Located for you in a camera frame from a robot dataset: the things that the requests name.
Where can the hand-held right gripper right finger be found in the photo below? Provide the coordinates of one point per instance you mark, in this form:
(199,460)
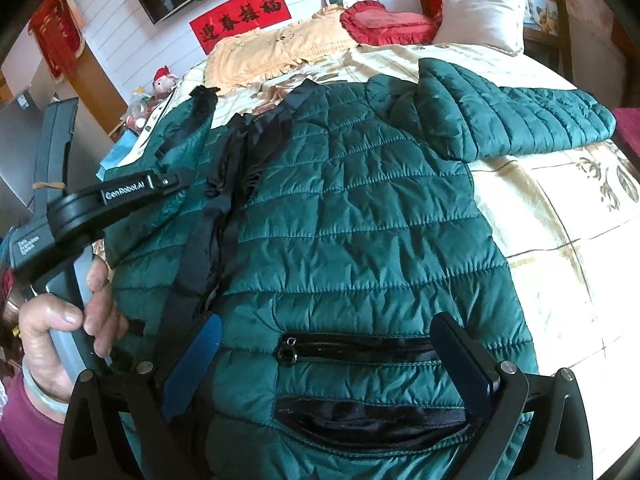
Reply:
(460,365)

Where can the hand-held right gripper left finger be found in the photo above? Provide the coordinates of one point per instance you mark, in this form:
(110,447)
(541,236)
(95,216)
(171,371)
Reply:
(192,365)

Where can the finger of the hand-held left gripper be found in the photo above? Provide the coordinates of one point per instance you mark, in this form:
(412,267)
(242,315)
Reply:
(59,140)
(135,191)

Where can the green quilted jacket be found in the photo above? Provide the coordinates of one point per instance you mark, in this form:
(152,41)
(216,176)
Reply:
(350,210)

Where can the person's left forearm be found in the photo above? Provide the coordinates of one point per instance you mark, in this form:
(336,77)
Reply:
(30,435)

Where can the person's left hand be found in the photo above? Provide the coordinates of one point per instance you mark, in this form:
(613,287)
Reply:
(55,317)

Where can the blue cloth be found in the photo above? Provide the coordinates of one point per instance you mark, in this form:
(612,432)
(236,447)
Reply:
(120,152)

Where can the grey cabinet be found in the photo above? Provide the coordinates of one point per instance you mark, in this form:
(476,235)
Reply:
(20,160)

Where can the brown wooden door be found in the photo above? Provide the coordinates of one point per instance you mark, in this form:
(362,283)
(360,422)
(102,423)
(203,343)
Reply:
(95,90)

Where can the pile of small toys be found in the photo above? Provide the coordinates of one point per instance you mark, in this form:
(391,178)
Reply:
(137,112)

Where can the red hanging pennant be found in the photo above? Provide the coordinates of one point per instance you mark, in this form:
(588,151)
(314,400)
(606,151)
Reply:
(55,30)

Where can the stuffed toy with red hat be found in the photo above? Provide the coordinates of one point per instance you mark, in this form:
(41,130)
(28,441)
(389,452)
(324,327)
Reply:
(164,81)

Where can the floral bed sheet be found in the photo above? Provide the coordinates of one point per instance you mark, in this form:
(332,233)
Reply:
(550,260)

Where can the yellow fringed pillow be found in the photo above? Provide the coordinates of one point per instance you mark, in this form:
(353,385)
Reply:
(270,47)

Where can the maroon stool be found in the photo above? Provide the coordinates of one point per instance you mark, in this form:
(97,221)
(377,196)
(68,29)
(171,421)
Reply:
(627,132)

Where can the red heart-shaped pillow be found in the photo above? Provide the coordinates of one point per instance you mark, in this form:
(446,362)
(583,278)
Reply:
(385,22)

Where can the white pillow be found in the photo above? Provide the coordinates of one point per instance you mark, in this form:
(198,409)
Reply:
(480,17)

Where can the brown wooden headboard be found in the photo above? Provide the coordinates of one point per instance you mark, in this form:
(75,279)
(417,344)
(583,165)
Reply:
(550,15)

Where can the red wall banner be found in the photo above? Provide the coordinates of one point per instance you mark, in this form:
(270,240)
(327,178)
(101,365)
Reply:
(240,17)

